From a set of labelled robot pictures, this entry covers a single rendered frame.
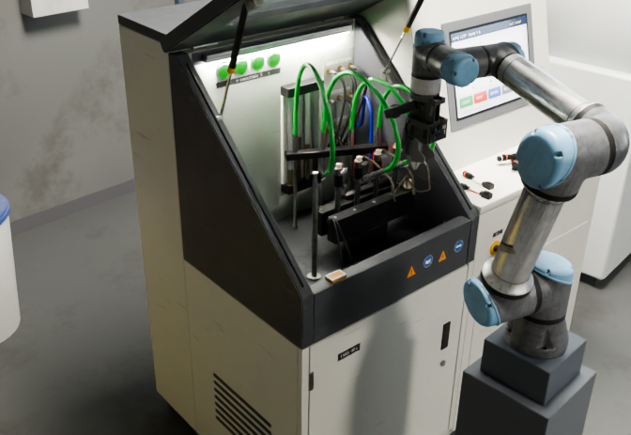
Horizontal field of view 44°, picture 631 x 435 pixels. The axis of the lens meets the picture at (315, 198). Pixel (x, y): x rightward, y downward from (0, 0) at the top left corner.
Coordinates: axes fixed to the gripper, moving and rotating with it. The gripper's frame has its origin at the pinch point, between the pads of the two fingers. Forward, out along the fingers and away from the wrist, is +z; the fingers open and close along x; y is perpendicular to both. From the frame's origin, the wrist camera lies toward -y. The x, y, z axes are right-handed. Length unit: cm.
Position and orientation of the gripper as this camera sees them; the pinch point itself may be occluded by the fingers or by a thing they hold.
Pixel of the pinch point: (412, 163)
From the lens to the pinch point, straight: 201.9
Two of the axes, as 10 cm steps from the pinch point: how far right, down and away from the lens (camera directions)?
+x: 7.6, -2.9, 5.8
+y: 6.5, 3.6, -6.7
